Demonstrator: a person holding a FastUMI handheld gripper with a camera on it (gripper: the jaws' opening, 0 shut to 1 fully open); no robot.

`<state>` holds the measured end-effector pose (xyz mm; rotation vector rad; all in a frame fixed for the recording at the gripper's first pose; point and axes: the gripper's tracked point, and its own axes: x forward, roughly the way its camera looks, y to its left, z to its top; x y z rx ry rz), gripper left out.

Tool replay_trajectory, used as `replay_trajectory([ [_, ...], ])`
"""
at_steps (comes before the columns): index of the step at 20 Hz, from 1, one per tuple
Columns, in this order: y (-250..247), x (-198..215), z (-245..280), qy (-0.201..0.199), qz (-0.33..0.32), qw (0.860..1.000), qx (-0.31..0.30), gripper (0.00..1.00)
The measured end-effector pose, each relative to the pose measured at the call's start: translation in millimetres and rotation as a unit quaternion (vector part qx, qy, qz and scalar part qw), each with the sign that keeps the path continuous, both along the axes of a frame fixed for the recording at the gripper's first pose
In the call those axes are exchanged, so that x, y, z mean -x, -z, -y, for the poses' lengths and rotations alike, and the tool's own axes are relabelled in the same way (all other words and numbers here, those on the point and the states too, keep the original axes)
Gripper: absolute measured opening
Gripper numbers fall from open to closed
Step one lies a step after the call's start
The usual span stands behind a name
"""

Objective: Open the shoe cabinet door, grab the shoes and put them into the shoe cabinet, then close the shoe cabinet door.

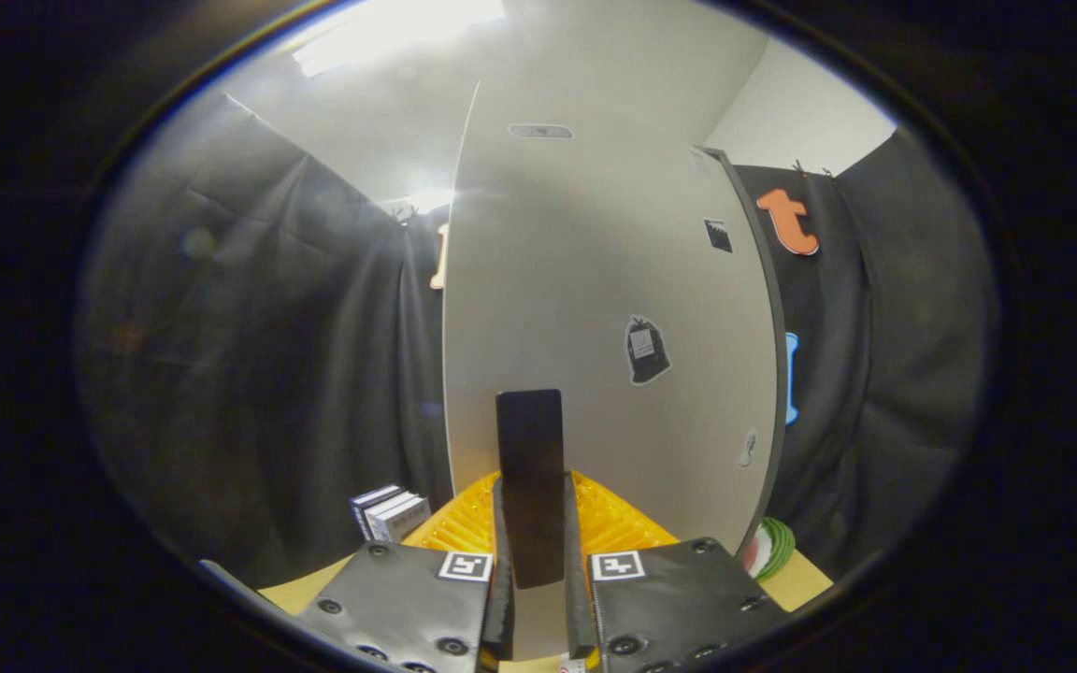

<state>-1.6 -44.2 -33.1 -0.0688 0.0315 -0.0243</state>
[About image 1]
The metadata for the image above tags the green striped round object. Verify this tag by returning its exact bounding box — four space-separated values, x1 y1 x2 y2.
741 517 797 582

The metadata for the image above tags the black door handle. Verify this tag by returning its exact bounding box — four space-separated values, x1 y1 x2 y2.
495 389 566 590

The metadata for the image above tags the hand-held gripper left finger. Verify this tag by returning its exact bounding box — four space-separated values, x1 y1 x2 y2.
295 472 516 673

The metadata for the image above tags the black backdrop cloth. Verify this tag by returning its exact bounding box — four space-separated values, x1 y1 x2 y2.
80 89 1002 590

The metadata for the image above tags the grey shoe cabinet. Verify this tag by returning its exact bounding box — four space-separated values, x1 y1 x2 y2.
697 145 789 557

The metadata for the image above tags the large ceiling light panel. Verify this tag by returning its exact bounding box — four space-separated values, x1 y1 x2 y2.
291 0 507 79

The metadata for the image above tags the small ceiling light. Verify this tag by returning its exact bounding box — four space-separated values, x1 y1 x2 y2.
380 187 455 221

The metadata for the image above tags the white shoe cabinet door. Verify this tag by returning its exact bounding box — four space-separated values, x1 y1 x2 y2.
442 79 778 663

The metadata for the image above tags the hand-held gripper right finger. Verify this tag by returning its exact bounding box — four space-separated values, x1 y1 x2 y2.
562 470 792 673

